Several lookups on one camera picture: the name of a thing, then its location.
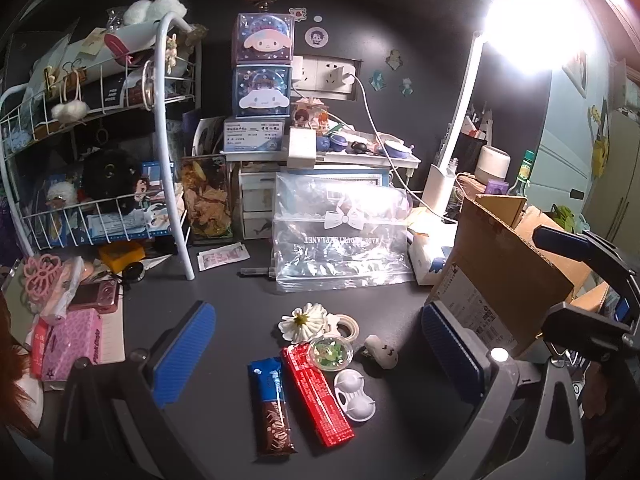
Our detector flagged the white desk lamp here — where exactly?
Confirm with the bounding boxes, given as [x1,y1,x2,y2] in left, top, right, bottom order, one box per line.
[422,0,601,218]

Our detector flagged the anime picture booklet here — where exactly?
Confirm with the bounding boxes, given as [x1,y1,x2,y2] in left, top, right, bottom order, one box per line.
[85,160,176,241]

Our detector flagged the white charger cable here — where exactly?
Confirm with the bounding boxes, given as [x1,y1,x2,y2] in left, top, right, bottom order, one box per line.
[330,65,448,218]

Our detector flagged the white tissue pack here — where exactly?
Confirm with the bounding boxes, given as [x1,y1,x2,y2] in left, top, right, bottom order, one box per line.
[407,222,456,286]

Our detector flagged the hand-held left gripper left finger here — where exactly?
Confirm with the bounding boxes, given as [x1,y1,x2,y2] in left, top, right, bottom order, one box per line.
[52,300,218,480]

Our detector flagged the white flower hair clip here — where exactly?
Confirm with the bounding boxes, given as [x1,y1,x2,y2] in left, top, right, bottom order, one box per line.
[277,302,328,346]

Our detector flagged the red snack packet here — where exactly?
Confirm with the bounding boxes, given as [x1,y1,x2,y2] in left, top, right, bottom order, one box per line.
[280,345,356,448]

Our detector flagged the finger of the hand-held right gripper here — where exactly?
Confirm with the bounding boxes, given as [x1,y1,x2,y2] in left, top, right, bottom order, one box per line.
[532,225,640,286]
[541,304,640,362]

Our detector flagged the white mini drawer unit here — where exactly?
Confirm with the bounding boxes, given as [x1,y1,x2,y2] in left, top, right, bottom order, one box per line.
[237,167,278,241]

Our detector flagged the green glass bottle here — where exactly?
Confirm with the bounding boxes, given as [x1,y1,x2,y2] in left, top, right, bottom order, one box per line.
[507,149,536,198]

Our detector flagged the white plush toy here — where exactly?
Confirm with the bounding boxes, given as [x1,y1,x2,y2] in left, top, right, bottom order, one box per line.
[122,0,188,26]

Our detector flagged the small white box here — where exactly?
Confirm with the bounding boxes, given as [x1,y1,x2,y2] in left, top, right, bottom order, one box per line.
[287,127,318,168]

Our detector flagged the yellow box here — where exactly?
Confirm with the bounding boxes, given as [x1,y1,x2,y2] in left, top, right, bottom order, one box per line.
[97,241,147,273]

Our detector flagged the white wire rack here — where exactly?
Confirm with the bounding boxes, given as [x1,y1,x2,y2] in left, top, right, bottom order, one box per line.
[0,10,198,281]

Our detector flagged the beige wardrobe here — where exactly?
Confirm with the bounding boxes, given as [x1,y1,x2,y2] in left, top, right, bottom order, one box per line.
[585,110,640,271]

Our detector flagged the blue character display box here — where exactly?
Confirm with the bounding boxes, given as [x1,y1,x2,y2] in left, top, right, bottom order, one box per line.
[232,64,293,118]

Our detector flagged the pink flower hair claw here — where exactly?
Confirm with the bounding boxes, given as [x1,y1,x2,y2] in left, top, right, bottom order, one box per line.
[22,254,66,311]

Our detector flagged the black plush toy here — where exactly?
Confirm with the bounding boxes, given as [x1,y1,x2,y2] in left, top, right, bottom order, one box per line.
[82,147,143,206]

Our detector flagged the pink patterned packet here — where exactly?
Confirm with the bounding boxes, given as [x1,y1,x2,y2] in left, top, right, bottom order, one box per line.
[31,309,103,381]

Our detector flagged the white wall socket panel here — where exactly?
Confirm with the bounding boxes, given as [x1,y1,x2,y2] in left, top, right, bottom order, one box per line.
[291,55,358,93]

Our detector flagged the holographic art card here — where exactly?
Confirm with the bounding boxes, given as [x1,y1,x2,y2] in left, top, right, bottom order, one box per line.
[180,155,233,238]

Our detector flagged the white cylindrical humidifier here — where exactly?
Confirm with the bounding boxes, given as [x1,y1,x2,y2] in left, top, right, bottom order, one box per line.
[474,145,512,183]

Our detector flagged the small character figures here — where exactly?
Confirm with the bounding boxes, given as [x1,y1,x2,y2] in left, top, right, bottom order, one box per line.
[292,97,333,131]

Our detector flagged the round green clear container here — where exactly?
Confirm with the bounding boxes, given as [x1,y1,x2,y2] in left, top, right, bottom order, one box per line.
[307,337,356,373]

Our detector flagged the white tape roll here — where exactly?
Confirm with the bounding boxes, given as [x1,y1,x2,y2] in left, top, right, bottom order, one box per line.
[325,312,361,343]

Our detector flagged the brown cardboard box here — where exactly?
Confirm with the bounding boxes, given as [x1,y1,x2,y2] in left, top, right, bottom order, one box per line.
[425,194,611,361]

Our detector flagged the small white ghost figure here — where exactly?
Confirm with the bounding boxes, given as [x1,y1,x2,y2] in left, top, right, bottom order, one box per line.
[362,334,399,370]

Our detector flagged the white blue labelled box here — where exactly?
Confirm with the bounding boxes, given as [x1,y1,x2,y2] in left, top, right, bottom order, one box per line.
[223,117,291,153]

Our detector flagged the pink white sachet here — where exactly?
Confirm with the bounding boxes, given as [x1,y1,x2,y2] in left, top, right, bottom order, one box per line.
[196,242,251,272]

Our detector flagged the black pen holder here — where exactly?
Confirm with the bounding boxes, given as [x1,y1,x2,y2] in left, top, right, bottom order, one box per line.
[437,105,496,171]

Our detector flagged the purple round bowl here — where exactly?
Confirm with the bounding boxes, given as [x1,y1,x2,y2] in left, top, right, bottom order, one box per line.
[377,132,413,158]

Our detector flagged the pink compact camera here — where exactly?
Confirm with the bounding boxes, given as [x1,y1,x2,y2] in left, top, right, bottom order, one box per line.
[67,280,121,313]

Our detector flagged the blue brown chocolate bar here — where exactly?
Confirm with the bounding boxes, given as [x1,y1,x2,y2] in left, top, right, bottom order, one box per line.
[248,357,297,458]

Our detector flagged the white desk shelf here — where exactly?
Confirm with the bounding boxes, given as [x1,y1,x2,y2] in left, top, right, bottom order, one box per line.
[225,150,422,172]

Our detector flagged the yellow character wall sticker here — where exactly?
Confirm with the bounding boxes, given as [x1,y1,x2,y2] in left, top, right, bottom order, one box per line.
[587,105,611,178]

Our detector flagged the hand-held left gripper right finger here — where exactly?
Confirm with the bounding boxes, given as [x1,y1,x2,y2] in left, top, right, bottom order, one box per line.
[421,300,593,480]

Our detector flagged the pink character display box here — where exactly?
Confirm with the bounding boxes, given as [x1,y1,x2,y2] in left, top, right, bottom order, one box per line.
[235,12,295,66]

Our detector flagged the clear plastic zip bag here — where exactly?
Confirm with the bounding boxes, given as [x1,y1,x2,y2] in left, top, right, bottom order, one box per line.
[272,172,416,293]

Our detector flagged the white contact lens case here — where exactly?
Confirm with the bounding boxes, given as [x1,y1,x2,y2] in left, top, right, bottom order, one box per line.
[332,369,377,422]

